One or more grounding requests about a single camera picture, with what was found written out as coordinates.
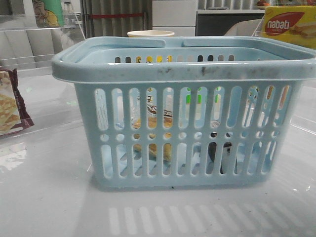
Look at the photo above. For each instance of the clear acrylic tiered shelf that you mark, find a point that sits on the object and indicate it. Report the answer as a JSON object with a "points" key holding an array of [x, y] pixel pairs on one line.
{"points": [[29, 49]]}

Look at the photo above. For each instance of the white refrigerator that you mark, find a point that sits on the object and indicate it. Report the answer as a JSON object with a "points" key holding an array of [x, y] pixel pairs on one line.
{"points": [[178, 16]]}

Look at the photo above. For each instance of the green cartoon bottle rear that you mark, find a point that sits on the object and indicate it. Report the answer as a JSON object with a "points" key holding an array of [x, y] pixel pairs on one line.
{"points": [[48, 13]]}

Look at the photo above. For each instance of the yellow nabati wafer box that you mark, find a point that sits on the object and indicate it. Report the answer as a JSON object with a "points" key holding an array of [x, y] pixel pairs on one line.
{"points": [[279, 20]]}

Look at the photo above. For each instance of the brown cracker snack packet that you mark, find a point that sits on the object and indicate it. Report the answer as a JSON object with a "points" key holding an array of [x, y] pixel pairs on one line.
{"points": [[13, 114]]}

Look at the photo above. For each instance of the clear acrylic shelf right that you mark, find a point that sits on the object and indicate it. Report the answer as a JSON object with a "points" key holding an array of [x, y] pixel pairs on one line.
{"points": [[304, 116]]}

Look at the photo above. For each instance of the yellow popcorn paper cup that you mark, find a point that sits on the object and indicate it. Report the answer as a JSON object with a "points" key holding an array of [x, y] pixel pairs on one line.
{"points": [[150, 34]]}

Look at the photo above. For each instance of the light blue plastic basket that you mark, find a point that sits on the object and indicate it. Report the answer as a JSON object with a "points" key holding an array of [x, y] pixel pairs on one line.
{"points": [[220, 89]]}

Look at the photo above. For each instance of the bread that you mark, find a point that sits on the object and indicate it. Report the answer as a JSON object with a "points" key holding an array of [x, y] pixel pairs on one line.
{"points": [[151, 138]]}

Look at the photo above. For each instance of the plate of fruit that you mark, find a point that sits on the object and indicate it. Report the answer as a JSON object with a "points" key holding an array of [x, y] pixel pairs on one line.
{"points": [[262, 3]]}

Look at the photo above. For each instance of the dark kitchen counter cabinet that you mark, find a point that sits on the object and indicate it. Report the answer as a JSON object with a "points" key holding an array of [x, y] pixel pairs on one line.
{"points": [[218, 22]]}

